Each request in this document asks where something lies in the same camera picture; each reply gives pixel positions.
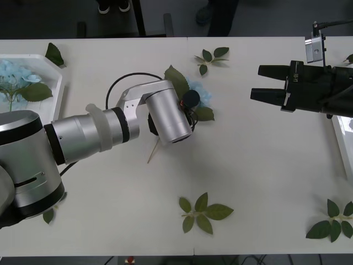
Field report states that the pale blue flower, green stem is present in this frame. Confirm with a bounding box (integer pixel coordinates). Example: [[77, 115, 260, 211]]
[[0, 59, 54, 113]]

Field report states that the grey furniture foot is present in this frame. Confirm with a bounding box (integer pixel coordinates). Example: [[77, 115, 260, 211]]
[[164, 13, 175, 38]]

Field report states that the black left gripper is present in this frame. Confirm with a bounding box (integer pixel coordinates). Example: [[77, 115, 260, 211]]
[[147, 112, 161, 137]]

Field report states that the black furniture leg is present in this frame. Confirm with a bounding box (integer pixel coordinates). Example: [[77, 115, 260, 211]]
[[129, 0, 146, 37]]

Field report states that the loose green leaf twig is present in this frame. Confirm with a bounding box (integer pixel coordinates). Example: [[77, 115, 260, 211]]
[[179, 192, 235, 236], [306, 198, 353, 243], [42, 204, 60, 225], [194, 47, 230, 77]]

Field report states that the person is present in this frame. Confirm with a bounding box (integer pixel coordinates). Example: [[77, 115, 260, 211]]
[[98, 0, 130, 14], [195, 0, 239, 38]]

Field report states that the shallow white box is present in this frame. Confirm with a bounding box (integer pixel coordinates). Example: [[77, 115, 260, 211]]
[[0, 54, 66, 123], [332, 114, 353, 181]]

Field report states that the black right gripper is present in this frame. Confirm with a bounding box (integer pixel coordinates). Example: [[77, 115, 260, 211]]
[[249, 60, 336, 114]]

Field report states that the pale blue flower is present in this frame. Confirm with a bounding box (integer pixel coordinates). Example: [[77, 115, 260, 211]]
[[0, 59, 54, 113], [147, 65, 216, 164]]

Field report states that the single loose green leaf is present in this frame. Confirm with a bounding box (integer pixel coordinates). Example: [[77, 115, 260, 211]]
[[45, 42, 67, 68]]

